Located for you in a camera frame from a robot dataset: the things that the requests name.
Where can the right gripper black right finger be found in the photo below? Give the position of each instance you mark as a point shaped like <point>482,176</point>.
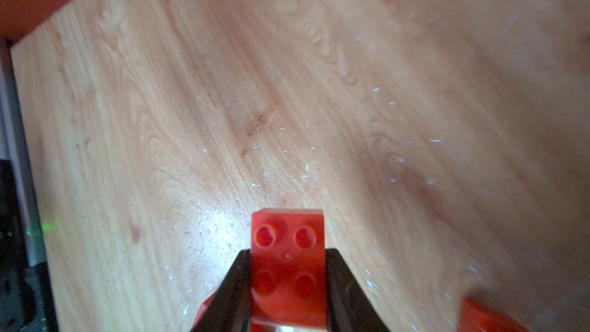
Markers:
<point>348,308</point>

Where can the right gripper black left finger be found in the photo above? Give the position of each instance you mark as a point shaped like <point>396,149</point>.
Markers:
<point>229,308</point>

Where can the long red lego brick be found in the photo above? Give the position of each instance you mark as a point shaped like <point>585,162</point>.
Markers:
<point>476,318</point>

